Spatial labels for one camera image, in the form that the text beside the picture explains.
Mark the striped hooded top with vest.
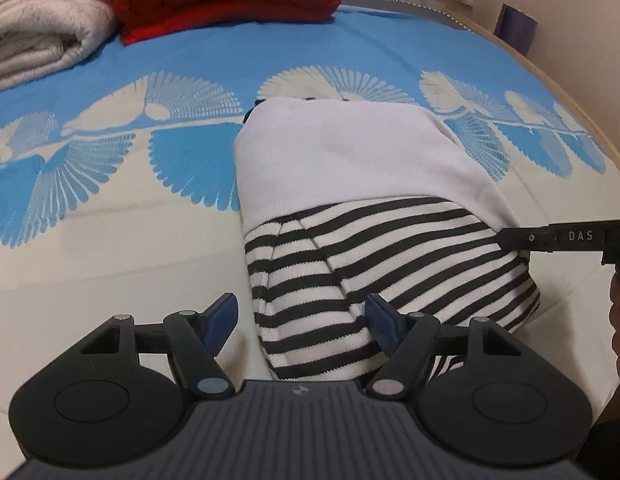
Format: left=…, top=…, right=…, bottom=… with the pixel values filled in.
left=232, top=96, right=542, bottom=382

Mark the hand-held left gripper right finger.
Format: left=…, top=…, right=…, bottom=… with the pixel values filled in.
left=366, top=293, right=528, bottom=401

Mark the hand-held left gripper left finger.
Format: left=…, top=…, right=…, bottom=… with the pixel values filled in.
left=72, top=292, right=239, bottom=396

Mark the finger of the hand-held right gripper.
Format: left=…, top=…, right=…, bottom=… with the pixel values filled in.
left=497, top=226, right=551, bottom=252

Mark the white speckled folded blanket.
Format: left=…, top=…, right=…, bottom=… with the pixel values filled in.
left=0, top=0, right=117, bottom=96

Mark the purple box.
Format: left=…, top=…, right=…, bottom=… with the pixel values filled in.
left=493, top=3, right=539, bottom=57

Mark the blue and cream patterned bedspread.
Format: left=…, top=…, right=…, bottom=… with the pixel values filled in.
left=0, top=2, right=620, bottom=441

